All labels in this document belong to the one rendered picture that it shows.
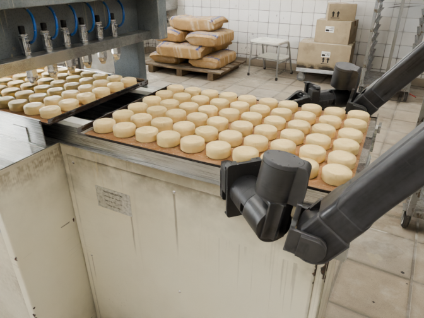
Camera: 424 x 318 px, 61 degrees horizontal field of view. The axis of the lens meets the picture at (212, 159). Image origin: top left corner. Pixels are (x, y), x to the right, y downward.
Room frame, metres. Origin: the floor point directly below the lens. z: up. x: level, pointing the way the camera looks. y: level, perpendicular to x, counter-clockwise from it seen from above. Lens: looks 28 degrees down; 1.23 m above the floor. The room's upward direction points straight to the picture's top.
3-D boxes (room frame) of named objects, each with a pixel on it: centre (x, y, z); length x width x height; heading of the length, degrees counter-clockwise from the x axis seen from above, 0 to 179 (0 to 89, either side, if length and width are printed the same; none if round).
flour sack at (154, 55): (5.17, 0.51, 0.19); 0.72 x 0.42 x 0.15; 152
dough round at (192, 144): (0.67, 0.04, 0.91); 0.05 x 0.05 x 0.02
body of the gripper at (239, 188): (0.50, -0.06, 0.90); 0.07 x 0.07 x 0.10; 19
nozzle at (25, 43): (0.87, 0.42, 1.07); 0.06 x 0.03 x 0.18; 63
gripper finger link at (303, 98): (0.95, -0.23, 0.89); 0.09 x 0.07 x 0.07; 108
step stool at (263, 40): (4.77, -0.77, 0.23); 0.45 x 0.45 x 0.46; 52
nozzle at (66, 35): (0.98, 0.37, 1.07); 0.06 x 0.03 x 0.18; 63
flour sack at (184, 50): (4.85, 0.35, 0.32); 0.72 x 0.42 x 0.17; 64
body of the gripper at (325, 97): (0.97, -0.30, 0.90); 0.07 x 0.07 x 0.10; 18
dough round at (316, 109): (0.87, -0.25, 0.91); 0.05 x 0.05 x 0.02
